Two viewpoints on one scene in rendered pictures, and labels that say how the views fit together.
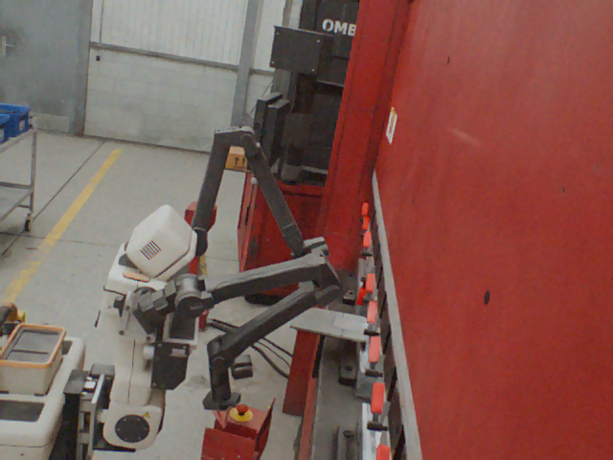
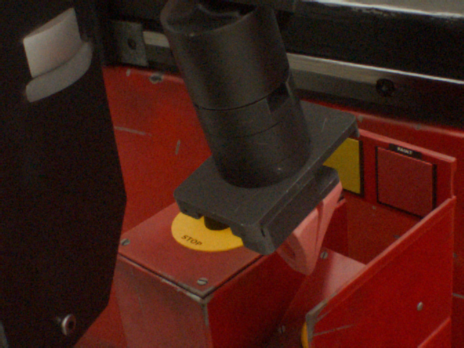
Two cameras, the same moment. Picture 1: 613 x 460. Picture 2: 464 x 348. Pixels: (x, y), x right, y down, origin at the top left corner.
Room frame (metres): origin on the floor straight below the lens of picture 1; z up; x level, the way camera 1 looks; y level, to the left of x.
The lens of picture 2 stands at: (1.32, 0.52, 1.13)
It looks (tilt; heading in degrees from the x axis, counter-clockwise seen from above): 30 degrees down; 308
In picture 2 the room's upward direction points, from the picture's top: 7 degrees counter-clockwise
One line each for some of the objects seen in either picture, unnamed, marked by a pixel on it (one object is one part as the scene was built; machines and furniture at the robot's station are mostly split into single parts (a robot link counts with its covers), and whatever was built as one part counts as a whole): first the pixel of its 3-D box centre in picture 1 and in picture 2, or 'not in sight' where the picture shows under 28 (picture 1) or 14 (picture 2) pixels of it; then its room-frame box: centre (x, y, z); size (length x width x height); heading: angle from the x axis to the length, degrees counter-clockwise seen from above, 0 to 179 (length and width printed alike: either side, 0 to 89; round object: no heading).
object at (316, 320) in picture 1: (329, 322); not in sight; (1.99, -0.13, 1.00); 0.26 x 0.18 x 0.01; 89
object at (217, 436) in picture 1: (238, 431); (277, 271); (1.62, 0.10, 0.75); 0.20 x 0.16 x 0.18; 171
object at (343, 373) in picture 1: (348, 358); not in sight; (1.94, -0.22, 0.89); 0.30 x 0.05 x 0.03; 179
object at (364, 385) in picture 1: (366, 356); not in sight; (1.93, -0.28, 0.92); 0.39 x 0.06 x 0.10; 179
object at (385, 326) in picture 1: (396, 341); not in sight; (1.41, -0.27, 1.26); 0.15 x 0.09 x 0.17; 179
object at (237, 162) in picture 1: (238, 157); not in sight; (4.13, 0.56, 1.04); 0.30 x 0.26 x 0.12; 11
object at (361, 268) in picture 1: (363, 287); not in sight; (2.53, -0.29, 0.92); 0.50 x 0.06 x 0.10; 179
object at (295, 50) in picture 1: (292, 113); not in sight; (3.25, 0.19, 1.53); 0.51 x 0.25 x 0.85; 175
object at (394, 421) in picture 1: (409, 440); not in sight; (1.01, -0.27, 1.26); 0.15 x 0.09 x 0.17; 179
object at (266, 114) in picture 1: (271, 130); not in sight; (3.20, 0.28, 1.42); 0.45 x 0.12 x 0.36; 175
